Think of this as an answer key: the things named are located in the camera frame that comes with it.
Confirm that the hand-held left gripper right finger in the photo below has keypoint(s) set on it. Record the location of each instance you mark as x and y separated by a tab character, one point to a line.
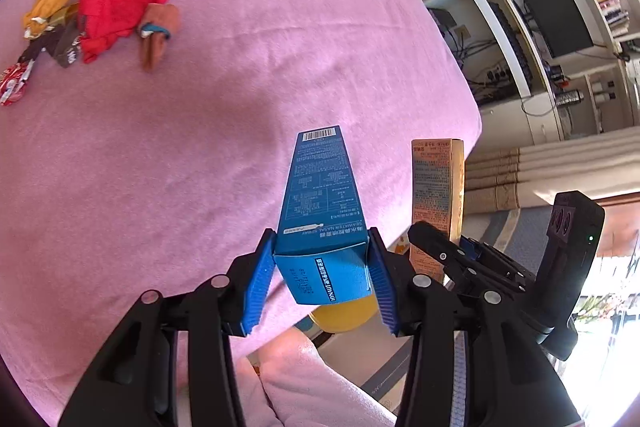
382	287

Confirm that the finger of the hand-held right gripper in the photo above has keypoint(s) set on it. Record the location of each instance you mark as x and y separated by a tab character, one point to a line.
472	248
435	247

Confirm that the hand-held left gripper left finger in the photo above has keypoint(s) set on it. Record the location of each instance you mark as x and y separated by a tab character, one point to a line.
257	282

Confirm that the orange carton box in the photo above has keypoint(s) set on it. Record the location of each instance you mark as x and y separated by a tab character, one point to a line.
434	187

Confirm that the blue carton box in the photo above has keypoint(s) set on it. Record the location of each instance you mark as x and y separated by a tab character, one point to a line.
320	197

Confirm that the yellow round container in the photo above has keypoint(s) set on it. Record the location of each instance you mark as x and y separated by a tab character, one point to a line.
345	317

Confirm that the pink blanket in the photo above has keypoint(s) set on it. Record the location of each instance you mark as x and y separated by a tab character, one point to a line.
200	147

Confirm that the white desk with shelves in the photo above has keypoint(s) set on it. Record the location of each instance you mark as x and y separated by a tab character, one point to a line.
540	107

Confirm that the white power strip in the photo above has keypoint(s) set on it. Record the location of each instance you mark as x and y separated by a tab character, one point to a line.
496	73

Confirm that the black keyboard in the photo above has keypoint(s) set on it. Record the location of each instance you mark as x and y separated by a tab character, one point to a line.
510	42

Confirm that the black monitor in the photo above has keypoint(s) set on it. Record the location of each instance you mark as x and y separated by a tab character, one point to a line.
555	7

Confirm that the brown pouch with blue band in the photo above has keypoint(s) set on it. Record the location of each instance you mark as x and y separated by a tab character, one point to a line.
157	37

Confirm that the black wrapper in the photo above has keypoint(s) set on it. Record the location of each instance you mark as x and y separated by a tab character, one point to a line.
66	47

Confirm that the red cloth bag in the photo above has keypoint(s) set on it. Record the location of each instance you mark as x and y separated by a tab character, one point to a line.
112	14

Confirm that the red and white wrapper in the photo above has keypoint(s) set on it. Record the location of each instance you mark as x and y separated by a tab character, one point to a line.
12	82

